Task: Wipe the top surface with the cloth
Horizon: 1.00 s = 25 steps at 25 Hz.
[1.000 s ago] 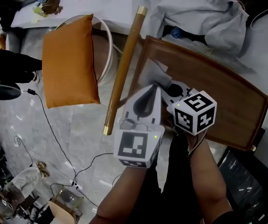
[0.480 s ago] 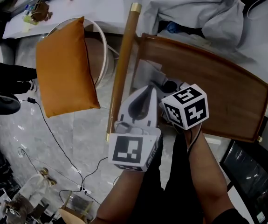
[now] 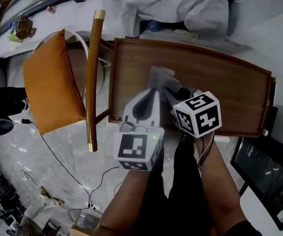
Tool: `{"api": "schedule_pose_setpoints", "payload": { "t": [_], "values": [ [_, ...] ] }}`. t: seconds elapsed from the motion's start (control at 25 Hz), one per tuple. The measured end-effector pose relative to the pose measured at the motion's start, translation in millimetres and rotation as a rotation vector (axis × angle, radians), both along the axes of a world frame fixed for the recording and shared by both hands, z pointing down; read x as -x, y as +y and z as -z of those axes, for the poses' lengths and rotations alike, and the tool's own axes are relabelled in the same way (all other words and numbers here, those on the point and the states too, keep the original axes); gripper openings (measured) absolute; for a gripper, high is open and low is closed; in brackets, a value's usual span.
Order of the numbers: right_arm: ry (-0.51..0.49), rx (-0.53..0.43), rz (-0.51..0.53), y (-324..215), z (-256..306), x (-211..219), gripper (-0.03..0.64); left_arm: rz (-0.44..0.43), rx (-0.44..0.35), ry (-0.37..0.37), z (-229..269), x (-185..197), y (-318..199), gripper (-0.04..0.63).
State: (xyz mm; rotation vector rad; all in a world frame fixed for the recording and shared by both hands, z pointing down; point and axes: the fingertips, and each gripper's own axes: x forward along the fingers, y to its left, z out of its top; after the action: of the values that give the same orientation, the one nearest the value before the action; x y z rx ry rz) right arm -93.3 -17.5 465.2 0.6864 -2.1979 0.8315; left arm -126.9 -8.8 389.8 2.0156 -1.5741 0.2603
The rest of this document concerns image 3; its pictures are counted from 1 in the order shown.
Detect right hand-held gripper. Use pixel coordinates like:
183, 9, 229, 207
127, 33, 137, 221
163, 87, 222, 139

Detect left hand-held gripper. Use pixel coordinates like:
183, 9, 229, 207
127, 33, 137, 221
113, 87, 165, 172

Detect brown wooden top surface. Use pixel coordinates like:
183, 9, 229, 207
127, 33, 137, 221
108, 37, 277, 139

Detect grey cloth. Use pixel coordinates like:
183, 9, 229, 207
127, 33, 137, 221
148, 66, 183, 96

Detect person's left forearm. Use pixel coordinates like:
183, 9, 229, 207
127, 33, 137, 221
98, 168, 158, 236

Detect person's right forearm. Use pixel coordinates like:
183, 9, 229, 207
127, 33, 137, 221
195, 129, 250, 232

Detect person's black trousers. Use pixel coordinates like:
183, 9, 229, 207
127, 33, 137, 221
131, 135, 217, 236

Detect black flat screen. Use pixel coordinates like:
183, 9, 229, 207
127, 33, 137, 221
230, 136, 283, 232

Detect white round chair back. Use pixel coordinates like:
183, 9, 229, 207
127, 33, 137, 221
32, 30, 112, 96

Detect blue crumpled item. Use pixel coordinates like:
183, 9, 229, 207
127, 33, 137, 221
147, 20, 163, 33

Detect orange cushion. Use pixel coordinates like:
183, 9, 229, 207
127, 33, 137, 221
23, 29, 87, 135

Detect grey crumpled sheet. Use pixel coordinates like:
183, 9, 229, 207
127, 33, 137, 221
101, 0, 230, 38

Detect person's black sleeve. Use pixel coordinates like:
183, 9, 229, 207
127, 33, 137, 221
210, 220, 264, 236

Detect brown bag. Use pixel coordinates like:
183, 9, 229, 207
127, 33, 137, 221
15, 15, 37, 40

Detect gripper cable bundle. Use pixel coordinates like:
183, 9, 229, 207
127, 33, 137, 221
197, 131, 216, 171

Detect black floor cable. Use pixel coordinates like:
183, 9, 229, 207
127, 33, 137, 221
13, 118, 121, 212

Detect gold frame stand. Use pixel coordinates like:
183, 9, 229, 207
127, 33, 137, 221
68, 207, 103, 236

